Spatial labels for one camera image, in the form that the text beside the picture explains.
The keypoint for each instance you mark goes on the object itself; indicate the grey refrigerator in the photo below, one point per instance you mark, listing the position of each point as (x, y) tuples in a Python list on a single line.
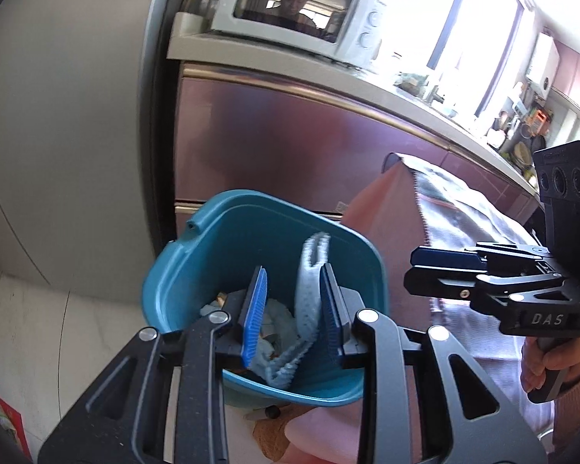
[(77, 130)]

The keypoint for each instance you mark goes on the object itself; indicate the white foam fruit net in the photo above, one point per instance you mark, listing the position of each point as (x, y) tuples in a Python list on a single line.
[(304, 290)]

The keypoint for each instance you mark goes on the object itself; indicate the white microwave oven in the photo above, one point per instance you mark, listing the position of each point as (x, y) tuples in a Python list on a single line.
[(362, 5)]

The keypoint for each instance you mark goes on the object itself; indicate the brown cork piece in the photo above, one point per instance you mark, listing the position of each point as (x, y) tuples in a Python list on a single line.
[(270, 440)]

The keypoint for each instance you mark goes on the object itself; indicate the orange grater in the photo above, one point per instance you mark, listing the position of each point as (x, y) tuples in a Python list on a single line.
[(541, 120)]

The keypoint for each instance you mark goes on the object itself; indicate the white water heater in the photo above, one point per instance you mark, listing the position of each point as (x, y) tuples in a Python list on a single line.
[(542, 65)]

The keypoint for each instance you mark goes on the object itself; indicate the steel kitchen faucet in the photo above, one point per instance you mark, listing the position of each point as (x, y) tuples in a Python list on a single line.
[(436, 92)]

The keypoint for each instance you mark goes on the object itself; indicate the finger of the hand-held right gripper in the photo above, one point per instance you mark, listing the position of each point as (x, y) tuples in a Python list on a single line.
[(440, 283), (444, 256)]

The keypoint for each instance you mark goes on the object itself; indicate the teal trash bin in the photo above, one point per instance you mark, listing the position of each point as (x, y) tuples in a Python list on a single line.
[(270, 222)]

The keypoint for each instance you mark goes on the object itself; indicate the dark framed window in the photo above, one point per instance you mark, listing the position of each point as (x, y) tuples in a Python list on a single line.
[(488, 24)]

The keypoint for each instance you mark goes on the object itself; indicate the wall utensil rack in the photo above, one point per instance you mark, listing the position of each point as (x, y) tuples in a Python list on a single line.
[(522, 130)]

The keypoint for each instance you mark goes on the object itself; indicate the checked grey tablecloth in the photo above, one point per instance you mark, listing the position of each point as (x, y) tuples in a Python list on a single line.
[(464, 203)]

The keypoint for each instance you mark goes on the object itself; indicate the red snack packet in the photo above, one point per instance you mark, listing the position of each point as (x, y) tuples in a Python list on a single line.
[(5, 420)]

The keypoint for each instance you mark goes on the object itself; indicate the mauve lower cabinets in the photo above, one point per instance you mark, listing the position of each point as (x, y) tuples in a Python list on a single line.
[(295, 140)]

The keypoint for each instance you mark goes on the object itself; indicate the pink cloth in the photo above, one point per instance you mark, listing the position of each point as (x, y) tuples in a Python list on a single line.
[(319, 437)]

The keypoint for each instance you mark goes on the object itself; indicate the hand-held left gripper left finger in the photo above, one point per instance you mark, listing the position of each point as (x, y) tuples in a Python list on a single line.
[(254, 319)]

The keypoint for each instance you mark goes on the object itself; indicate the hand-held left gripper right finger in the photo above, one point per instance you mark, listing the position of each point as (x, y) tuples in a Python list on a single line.
[(331, 319)]

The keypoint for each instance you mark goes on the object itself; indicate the person's right hand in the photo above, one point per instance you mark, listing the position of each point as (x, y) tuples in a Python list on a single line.
[(577, 353)]

